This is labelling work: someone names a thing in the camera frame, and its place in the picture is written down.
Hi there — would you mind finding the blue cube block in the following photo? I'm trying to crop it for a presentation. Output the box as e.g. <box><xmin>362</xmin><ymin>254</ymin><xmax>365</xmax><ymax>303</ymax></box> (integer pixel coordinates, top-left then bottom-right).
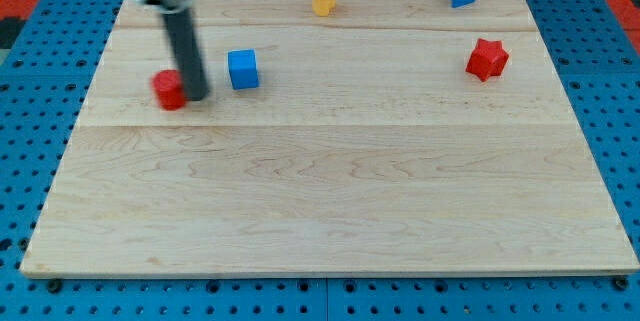
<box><xmin>227</xmin><ymin>49</ymin><xmax>259</xmax><ymax>90</ymax></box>

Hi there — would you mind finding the wooden board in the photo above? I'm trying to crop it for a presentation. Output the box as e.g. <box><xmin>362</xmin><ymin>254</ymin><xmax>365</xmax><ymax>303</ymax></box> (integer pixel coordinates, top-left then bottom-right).
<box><xmin>21</xmin><ymin>0</ymin><xmax>639</xmax><ymax>279</ymax></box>

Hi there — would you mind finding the red star block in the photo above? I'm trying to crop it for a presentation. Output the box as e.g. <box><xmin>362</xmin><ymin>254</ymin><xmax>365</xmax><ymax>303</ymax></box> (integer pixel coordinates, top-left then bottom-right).
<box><xmin>465</xmin><ymin>38</ymin><xmax>509</xmax><ymax>82</ymax></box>

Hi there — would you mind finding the red cylinder block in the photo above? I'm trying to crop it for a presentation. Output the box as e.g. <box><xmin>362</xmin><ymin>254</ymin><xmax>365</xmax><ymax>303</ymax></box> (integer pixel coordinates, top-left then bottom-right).
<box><xmin>151</xmin><ymin>69</ymin><xmax>187</xmax><ymax>111</ymax></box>

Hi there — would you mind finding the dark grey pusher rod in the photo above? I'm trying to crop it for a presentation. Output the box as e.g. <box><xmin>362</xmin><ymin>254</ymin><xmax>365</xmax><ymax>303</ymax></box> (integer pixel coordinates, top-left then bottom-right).
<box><xmin>162</xmin><ymin>8</ymin><xmax>210</xmax><ymax>101</ymax></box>

